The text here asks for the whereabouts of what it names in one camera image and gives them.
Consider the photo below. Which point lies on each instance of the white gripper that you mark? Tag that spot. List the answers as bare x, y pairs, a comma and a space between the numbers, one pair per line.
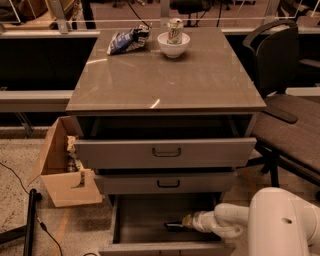
199, 220

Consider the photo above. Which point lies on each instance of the blue rxbar blueberry bar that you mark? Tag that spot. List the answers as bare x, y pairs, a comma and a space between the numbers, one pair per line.
175, 227

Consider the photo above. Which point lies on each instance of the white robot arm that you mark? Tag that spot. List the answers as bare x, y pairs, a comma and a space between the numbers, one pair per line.
278, 223

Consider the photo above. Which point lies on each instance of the grey middle drawer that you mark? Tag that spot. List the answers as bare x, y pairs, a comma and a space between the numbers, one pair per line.
165, 183

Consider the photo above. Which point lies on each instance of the grey drawer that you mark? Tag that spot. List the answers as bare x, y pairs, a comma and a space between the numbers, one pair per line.
152, 154
165, 183
137, 227

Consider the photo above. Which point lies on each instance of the grey bottom drawer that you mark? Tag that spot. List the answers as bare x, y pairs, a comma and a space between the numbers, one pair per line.
137, 227

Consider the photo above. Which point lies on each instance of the grey top drawer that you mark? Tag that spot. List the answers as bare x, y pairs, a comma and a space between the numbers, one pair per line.
152, 154

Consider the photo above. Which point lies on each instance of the grey drawer cabinet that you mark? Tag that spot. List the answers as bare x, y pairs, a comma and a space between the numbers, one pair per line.
144, 95

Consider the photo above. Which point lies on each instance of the crumpled items in box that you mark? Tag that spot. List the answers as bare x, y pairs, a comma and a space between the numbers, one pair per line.
74, 163

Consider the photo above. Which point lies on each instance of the black office chair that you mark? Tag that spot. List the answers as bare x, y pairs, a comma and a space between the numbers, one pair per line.
287, 131

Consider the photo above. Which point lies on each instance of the brown cardboard box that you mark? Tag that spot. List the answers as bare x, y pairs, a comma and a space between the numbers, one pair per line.
64, 188

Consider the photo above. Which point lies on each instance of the black stand pole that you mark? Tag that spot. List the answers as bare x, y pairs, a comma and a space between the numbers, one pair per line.
26, 231

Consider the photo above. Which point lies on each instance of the white ceramic bowl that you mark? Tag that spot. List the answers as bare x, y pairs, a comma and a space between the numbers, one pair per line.
172, 50

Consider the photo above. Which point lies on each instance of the green soda can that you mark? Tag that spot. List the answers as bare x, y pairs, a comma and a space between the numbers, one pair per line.
175, 27

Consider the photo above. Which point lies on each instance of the blue white chip bag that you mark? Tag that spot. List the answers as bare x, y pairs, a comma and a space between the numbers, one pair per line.
129, 40

